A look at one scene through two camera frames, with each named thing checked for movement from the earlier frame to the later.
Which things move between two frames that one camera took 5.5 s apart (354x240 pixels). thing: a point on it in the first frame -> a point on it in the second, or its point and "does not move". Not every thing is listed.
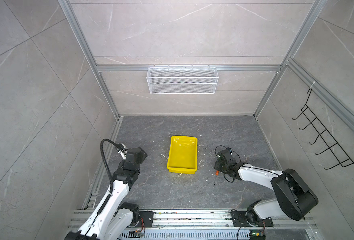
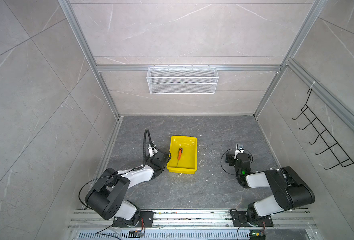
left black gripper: (143, 154) -> (149, 160)
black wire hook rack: (343, 158) does not move
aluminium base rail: (207, 224) does not move
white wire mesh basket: (182, 80) does not move
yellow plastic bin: (182, 156) does not move
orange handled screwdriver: (216, 173) -> (179, 154)
